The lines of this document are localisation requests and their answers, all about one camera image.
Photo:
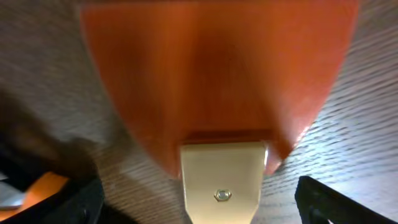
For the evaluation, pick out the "orange black long-nose pliers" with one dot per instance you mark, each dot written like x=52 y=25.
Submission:
x=26 y=182

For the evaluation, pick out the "orange scraper wooden handle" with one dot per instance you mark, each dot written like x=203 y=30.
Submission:
x=218 y=93

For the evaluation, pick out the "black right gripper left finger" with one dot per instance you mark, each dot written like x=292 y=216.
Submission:
x=79 y=202

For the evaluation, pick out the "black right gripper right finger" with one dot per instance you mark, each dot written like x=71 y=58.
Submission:
x=317 y=203

